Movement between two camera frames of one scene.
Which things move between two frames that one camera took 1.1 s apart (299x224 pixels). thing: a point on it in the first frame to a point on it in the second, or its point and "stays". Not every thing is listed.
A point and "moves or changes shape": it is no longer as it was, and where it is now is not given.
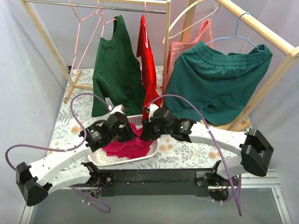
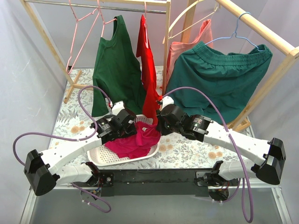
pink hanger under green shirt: [104, 23] stays
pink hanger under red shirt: [146, 41] stays
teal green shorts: [220, 85] stays
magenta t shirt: [132, 148] moves or changes shape
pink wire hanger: [79, 19] moves or changes shape
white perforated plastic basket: [99, 157] stays
